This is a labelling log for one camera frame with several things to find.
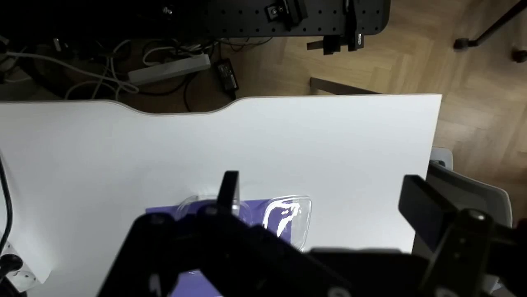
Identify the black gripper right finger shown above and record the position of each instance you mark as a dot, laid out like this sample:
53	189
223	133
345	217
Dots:
425	211

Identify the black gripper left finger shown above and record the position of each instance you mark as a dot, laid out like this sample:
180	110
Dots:
228	191

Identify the purple paper mat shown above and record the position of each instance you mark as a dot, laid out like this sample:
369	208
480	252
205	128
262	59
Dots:
252	211

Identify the grey chair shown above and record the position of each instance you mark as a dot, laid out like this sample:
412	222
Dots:
472	198

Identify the black power adapter brick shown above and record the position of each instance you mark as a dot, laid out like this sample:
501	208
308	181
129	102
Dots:
228	74

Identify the grey power strip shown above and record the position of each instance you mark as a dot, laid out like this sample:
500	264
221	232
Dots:
170	67

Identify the black perforated breadboard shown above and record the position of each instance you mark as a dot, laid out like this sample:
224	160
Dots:
231	16

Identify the small black clamp block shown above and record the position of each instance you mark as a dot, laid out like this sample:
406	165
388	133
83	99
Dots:
285	10

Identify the black tripod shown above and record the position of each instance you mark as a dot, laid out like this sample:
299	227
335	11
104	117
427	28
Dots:
488	28

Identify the white power socket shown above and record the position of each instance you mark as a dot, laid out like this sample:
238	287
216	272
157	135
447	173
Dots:
12	270

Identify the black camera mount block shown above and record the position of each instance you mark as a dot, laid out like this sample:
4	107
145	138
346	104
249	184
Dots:
336	39

